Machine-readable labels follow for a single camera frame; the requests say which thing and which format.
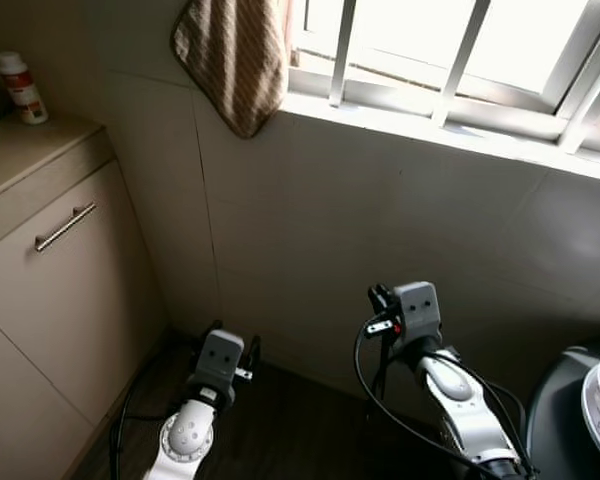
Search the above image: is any beige kitchen cabinet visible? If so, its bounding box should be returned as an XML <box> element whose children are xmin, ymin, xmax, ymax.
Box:
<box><xmin>0</xmin><ymin>115</ymin><xmax>171</xmax><ymax>480</ymax></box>

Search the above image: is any white barred window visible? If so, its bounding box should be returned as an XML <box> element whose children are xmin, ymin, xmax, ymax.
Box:
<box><xmin>285</xmin><ymin>0</ymin><xmax>600</xmax><ymax>156</ymax></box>

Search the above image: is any brown striped hanging towel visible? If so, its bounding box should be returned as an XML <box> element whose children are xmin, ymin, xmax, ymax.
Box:
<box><xmin>170</xmin><ymin>0</ymin><xmax>293</xmax><ymax>139</ymax></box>

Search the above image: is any white bottle with red label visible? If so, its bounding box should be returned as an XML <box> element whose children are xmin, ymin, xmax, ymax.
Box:
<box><xmin>0</xmin><ymin>52</ymin><xmax>49</xmax><ymax>126</ymax></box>

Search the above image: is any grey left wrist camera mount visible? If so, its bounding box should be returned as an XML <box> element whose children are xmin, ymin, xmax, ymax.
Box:
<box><xmin>193</xmin><ymin>330</ymin><xmax>247</xmax><ymax>393</ymax></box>

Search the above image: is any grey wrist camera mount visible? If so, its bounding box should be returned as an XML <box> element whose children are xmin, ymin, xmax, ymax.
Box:
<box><xmin>193</xmin><ymin>330</ymin><xmax>247</xmax><ymax>393</ymax></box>
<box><xmin>393</xmin><ymin>281</ymin><xmax>443</xmax><ymax>346</ymax></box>

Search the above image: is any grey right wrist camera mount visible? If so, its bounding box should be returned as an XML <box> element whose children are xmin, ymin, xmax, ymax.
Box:
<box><xmin>393</xmin><ymin>281</ymin><xmax>443</xmax><ymax>346</ymax></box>

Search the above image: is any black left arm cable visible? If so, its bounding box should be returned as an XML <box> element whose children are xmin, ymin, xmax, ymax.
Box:
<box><xmin>110</xmin><ymin>330</ymin><xmax>206</xmax><ymax>480</ymax></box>

